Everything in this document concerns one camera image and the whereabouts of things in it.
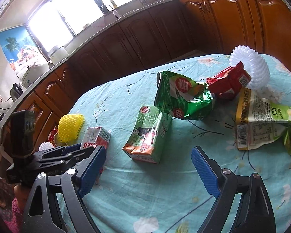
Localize person's left hand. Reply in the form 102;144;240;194
13;185;31;211

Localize beach poster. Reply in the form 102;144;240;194
0;26;37;64

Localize sink faucet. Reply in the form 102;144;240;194
100;4;120;19

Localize white foam fruit net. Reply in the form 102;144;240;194
229;45;270;91

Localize small white foam net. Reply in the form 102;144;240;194
38;142;54;151

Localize red white small carton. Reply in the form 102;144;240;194
80;126;111;149

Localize red snack wrapper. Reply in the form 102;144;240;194
206;62;251;99

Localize wooden kitchen cabinets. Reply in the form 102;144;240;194
0;0;291;170

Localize green chip bag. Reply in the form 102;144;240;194
154;70;215;120

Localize black electric kettle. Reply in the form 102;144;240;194
10;83;23;102

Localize yellow foam fruit net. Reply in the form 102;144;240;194
58;114;84;143

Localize white rice cooker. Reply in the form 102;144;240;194
48;46;69;65

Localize teal floral tablecloth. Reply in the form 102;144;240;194
71;54;291;232

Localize green milk carton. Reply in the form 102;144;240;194
122;106;172;163

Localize green juice pouch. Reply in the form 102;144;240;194
236;88;291;155

